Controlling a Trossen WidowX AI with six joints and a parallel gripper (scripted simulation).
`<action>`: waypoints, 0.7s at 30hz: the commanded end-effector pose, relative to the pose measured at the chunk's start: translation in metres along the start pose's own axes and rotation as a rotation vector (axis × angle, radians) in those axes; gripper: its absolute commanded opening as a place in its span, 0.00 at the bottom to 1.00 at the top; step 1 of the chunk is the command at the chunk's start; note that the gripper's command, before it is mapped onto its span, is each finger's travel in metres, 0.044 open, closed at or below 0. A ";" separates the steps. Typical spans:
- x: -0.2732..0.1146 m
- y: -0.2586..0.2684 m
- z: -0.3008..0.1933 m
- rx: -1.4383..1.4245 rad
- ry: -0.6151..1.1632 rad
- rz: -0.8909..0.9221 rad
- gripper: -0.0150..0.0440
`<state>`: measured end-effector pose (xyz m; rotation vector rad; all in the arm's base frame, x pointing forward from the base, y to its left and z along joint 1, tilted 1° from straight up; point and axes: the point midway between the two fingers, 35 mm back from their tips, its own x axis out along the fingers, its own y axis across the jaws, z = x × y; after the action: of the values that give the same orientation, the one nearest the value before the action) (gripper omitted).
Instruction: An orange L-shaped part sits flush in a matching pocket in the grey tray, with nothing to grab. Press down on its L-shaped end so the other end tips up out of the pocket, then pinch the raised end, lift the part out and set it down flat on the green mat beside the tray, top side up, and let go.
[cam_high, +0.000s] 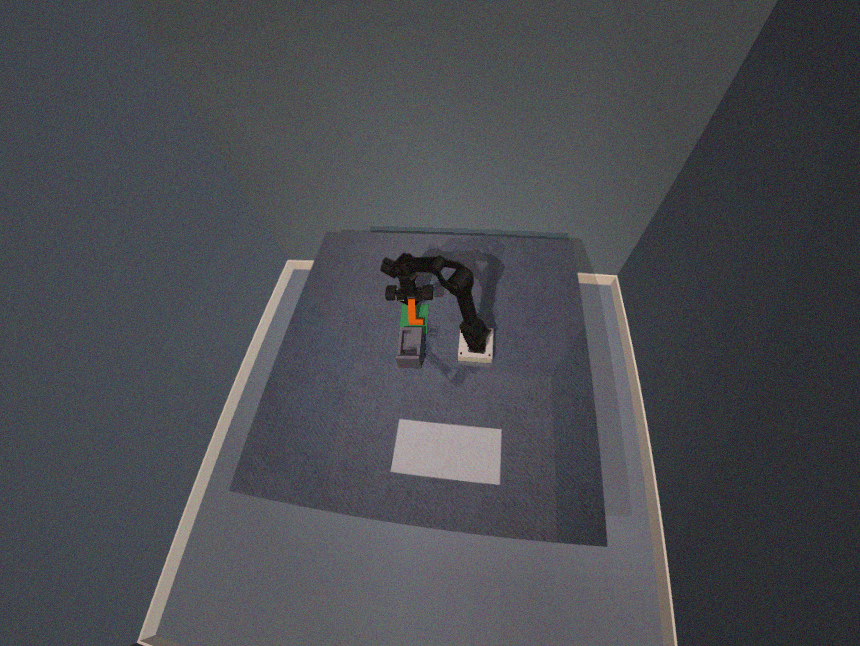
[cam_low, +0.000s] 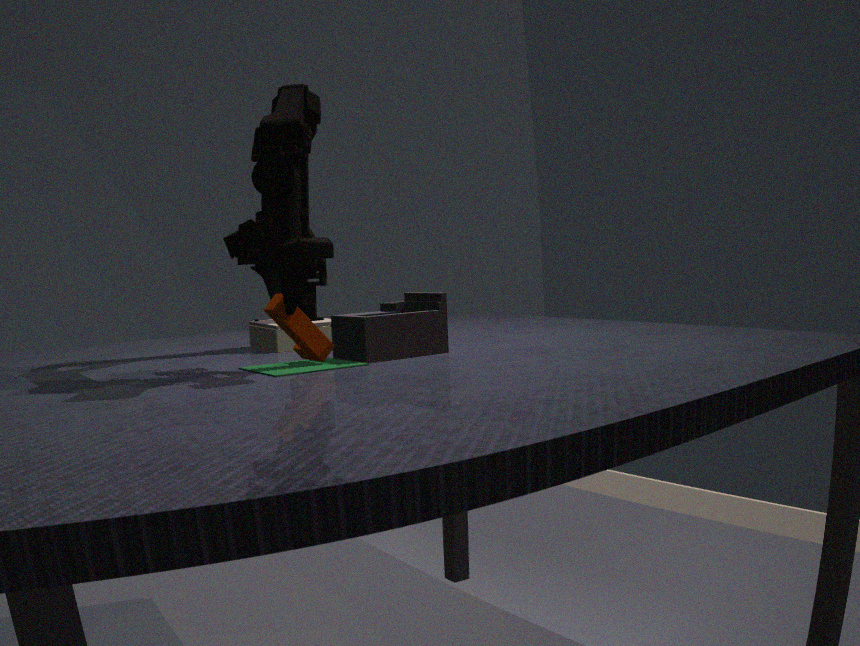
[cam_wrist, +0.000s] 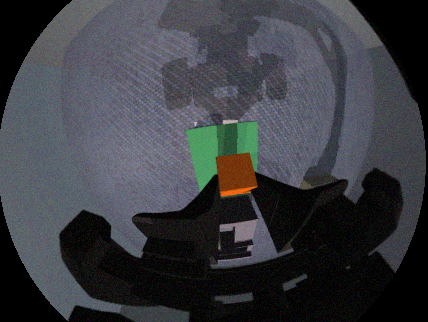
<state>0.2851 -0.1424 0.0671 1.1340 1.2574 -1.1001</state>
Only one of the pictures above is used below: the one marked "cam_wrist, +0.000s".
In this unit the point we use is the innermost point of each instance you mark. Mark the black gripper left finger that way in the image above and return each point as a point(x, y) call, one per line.
point(200, 221)

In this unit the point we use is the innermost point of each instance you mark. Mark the orange l-shaped part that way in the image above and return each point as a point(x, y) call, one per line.
point(235, 174)

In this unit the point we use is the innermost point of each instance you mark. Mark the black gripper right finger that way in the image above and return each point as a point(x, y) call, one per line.
point(286, 209)

